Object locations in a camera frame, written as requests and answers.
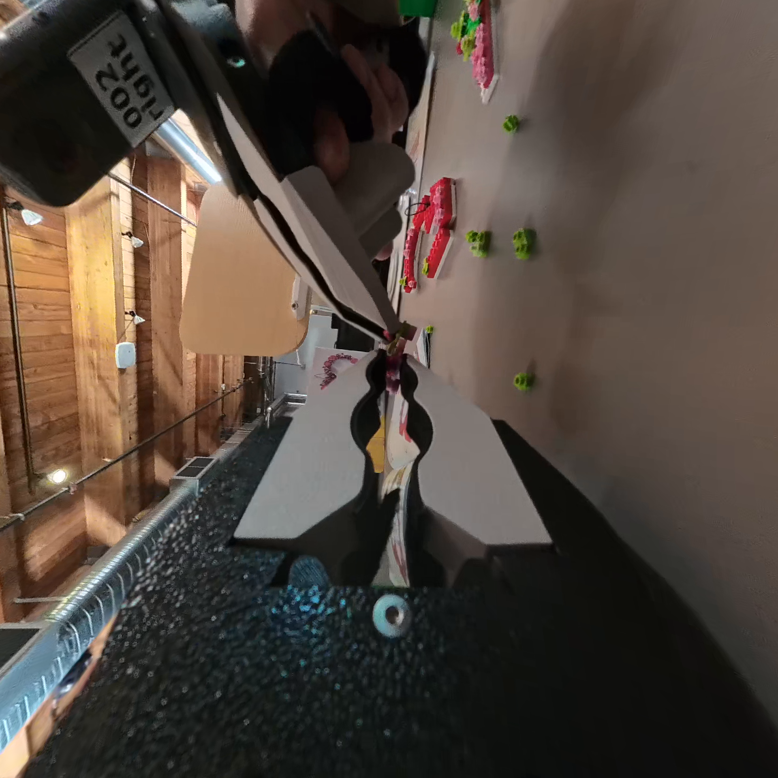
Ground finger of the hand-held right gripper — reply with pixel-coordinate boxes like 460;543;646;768
251;197;390;342
214;96;401;335

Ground long metal rod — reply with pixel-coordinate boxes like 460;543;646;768
0;377;255;532

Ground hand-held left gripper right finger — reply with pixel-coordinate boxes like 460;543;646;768
398;357;554;557

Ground lego instruction booklet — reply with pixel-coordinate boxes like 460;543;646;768
313;325;436;588

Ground light wooden chair back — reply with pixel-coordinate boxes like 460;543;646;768
178;182;312;357

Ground shiny spiral metal duct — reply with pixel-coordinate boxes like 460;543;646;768
145;117;224;186

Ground pink lego branch with leaf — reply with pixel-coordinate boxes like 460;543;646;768
382;334;407;396

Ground short red lego segment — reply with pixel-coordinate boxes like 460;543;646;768
451;0;500;105

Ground red lego heart frame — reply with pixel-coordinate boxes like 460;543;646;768
398;176;458;294

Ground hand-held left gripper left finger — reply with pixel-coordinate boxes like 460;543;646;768
233;351;390;543

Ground person's right hand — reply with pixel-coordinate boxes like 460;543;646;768
234;0;409;184

